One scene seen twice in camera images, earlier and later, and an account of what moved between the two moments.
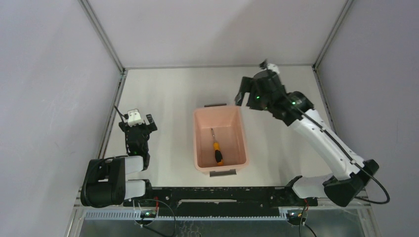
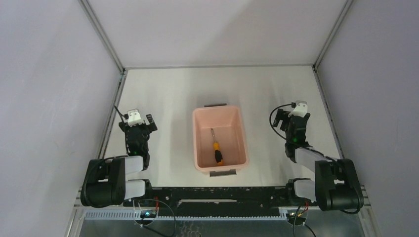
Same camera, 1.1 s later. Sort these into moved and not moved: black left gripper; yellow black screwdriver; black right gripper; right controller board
Moved: black right gripper
Not moved: right controller board; black left gripper; yellow black screwdriver
